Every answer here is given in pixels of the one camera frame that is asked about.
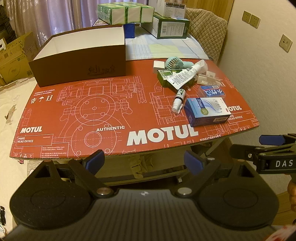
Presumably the blue white medicine box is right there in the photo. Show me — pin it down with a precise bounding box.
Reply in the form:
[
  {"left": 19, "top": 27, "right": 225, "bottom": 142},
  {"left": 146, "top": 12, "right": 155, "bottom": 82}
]
[{"left": 183, "top": 97, "right": 232, "bottom": 127}]

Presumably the white plug charger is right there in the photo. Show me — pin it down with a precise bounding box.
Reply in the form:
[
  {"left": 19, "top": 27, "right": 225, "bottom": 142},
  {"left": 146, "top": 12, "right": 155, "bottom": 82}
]
[{"left": 153, "top": 60, "right": 165, "bottom": 74}]

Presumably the small green white box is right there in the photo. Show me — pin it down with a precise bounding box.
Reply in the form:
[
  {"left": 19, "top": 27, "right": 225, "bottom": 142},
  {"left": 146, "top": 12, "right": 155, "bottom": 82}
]
[{"left": 157, "top": 69, "right": 183, "bottom": 88}]

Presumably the beige quilted chair cover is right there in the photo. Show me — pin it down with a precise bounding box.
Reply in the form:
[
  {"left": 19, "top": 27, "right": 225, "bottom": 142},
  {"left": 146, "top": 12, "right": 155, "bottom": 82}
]
[{"left": 186, "top": 8, "right": 228, "bottom": 63}]

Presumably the white printed tube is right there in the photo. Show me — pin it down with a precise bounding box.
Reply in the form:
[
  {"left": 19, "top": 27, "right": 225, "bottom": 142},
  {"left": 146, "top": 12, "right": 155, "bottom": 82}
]
[{"left": 168, "top": 64, "right": 201, "bottom": 90}]

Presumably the purple curtain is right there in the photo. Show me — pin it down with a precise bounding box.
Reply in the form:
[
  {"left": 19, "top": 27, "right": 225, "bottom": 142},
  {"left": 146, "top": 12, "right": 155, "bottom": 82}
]
[{"left": 7, "top": 0, "right": 151, "bottom": 49}]

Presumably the dark folding cart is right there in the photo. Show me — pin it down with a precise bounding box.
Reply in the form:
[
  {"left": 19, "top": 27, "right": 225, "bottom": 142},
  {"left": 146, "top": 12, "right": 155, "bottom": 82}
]
[{"left": 0, "top": 9, "right": 18, "bottom": 44}]

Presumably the brown cardboard box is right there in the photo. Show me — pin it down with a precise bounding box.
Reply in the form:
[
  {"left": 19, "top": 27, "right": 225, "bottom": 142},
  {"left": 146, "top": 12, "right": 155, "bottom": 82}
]
[
  {"left": 5, "top": 32, "right": 38, "bottom": 61},
  {"left": 0, "top": 51, "right": 35, "bottom": 86},
  {"left": 28, "top": 25, "right": 126, "bottom": 87}
]

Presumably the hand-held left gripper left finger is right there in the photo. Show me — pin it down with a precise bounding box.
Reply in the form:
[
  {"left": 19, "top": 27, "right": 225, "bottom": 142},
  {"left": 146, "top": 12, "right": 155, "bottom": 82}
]
[{"left": 35, "top": 149, "right": 114, "bottom": 198}]

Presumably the grey table leg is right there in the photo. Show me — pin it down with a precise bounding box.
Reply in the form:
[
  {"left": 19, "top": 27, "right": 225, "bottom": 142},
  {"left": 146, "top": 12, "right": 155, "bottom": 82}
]
[{"left": 205, "top": 138, "right": 229, "bottom": 156}]

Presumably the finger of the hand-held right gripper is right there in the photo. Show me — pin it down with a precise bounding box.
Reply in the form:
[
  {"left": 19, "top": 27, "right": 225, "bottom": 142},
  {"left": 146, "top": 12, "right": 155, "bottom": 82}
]
[
  {"left": 229, "top": 144, "right": 296, "bottom": 161},
  {"left": 259, "top": 133, "right": 296, "bottom": 146}
]

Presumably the cream printed bed sheet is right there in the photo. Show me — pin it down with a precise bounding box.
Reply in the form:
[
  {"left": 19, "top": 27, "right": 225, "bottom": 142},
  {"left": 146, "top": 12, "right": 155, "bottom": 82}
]
[{"left": 0, "top": 82, "right": 35, "bottom": 232}]

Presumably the green white carton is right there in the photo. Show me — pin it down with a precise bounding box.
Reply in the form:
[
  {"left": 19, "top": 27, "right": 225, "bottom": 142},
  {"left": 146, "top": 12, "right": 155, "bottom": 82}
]
[{"left": 141, "top": 13, "right": 190, "bottom": 39}]

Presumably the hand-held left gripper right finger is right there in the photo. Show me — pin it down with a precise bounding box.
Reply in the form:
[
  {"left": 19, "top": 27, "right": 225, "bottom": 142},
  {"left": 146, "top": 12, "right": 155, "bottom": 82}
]
[{"left": 177, "top": 149, "right": 255, "bottom": 197}]

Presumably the small white spray bottle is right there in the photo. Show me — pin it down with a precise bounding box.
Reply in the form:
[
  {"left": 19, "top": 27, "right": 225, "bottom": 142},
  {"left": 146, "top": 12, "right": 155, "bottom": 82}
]
[{"left": 171, "top": 88, "right": 186, "bottom": 114}]

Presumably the blue plaid cloth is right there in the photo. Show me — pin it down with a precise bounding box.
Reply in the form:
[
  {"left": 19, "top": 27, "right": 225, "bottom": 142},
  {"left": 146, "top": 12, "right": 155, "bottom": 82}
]
[{"left": 125, "top": 32, "right": 208, "bottom": 61}]

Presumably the white printed carton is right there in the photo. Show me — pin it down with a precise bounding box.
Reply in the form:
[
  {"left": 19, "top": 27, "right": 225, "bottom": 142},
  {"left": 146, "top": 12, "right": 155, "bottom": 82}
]
[{"left": 148, "top": 0, "right": 186, "bottom": 19}]

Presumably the small blue box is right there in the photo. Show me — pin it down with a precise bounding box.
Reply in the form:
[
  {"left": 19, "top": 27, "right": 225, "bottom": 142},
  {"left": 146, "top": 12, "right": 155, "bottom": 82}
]
[{"left": 199, "top": 85, "right": 226, "bottom": 98}]

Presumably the blue printed box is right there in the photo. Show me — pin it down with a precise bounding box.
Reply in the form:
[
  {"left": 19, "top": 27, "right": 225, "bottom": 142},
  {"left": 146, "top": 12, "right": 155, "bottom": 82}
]
[{"left": 91, "top": 19, "right": 139, "bottom": 39}]

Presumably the red printed cardboard sheet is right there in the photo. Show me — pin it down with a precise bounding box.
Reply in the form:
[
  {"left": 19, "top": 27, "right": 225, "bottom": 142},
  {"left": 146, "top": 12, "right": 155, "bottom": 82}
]
[{"left": 9, "top": 58, "right": 260, "bottom": 160}]

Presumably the green tissue pack bundle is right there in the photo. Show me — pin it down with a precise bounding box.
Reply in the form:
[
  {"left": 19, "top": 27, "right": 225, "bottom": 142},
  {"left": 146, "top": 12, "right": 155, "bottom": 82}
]
[{"left": 97, "top": 3, "right": 155, "bottom": 25}]

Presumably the white hair claw clip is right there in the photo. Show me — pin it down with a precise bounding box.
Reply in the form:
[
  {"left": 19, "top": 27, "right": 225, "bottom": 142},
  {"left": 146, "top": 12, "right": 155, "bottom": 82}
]
[{"left": 196, "top": 71, "right": 222, "bottom": 88}]

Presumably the wooden lower shelf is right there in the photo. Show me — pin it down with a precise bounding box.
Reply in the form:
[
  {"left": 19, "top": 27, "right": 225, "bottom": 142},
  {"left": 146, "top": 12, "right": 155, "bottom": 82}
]
[{"left": 92, "top": 145, "right": 208, "bottom": 186}]

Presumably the person's right hand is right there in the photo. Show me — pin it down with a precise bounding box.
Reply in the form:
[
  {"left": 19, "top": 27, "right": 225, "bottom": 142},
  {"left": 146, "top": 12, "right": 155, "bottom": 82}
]
[{"left": 287, "top": 179, "right": 296, "bottom": 210}]

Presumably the red white printed cloth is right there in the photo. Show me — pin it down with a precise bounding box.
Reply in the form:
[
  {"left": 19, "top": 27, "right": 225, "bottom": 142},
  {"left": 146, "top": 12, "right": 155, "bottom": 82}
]
[{"left": 266, "top": 224, "right": 296, "bottom": 241}]

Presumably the mint handheld fan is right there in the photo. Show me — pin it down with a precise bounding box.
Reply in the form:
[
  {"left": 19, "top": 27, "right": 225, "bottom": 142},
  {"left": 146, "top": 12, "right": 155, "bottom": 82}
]
[{"left": 165, "top": 57, "right": 194, "bottom": 70}]

